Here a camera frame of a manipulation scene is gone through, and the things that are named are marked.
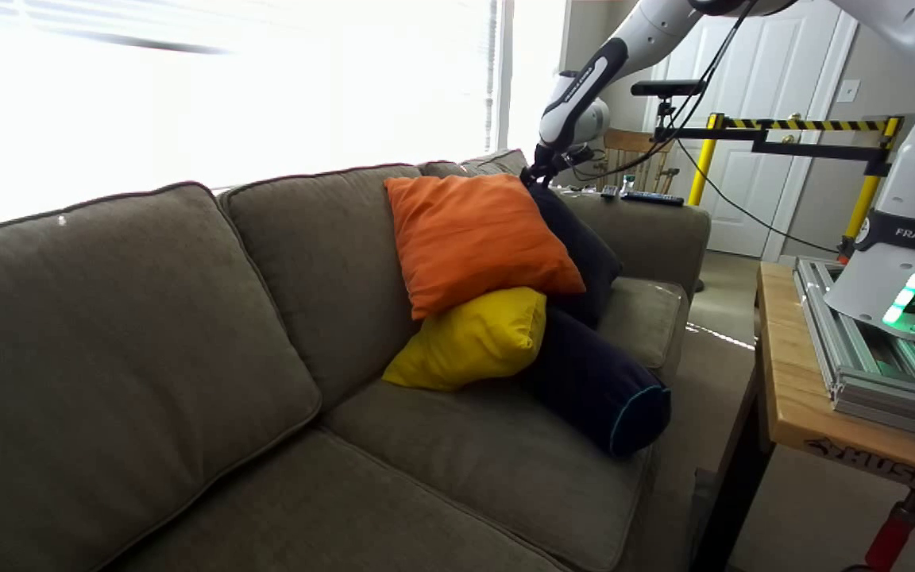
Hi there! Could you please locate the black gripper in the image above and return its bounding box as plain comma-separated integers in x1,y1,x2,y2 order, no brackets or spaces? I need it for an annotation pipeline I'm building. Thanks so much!
520,139,596,191

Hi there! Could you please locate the square dark blue pillow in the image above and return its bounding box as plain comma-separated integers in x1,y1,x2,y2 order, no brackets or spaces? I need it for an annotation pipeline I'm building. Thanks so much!
520,171,624,332

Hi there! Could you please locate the aluminium rail robot base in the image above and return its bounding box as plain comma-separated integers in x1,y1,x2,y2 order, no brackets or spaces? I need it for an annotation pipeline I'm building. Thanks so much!
790,254,915,428

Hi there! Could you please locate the orange square pillow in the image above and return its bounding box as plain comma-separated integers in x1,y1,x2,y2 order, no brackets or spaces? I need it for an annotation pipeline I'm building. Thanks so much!
381,171,587,325

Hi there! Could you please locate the yellow pillow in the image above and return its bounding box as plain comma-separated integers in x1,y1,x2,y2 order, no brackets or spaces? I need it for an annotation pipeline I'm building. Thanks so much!
381,282,550,394

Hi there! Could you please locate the dark blue bolster pillow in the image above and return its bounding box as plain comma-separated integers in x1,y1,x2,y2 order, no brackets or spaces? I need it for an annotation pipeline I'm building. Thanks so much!
524,308,678,460

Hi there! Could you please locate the grey sofa back cushion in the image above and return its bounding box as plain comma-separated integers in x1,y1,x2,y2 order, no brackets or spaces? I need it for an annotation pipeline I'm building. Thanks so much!
417,146,538,194
217,158,431,410
0,180,325,572

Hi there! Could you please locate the wooden chair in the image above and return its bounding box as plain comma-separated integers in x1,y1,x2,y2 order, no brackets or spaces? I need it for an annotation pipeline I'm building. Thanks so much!
595,124,683,202

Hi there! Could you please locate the white panel door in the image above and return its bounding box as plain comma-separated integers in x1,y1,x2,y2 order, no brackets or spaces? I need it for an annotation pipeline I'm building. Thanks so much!
644,0,870,260

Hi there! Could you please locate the wooden workbench table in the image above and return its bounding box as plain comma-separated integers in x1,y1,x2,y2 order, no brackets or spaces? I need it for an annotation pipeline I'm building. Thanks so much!
753,260,915,499

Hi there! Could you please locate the grey-brown fabric sofa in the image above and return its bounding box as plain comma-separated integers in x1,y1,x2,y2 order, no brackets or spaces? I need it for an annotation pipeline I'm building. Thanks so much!
0,146,715,572

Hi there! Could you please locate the red clamp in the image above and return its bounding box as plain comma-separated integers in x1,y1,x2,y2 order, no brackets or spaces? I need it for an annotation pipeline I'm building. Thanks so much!
861,490,915,572

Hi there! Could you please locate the black stereo camera bar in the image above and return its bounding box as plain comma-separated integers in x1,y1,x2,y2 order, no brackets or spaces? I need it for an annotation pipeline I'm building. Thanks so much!
629,77,709,101

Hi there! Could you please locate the black and yellow camera stand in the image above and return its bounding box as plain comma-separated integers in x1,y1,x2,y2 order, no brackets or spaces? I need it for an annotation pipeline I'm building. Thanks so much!
653,107,907,259

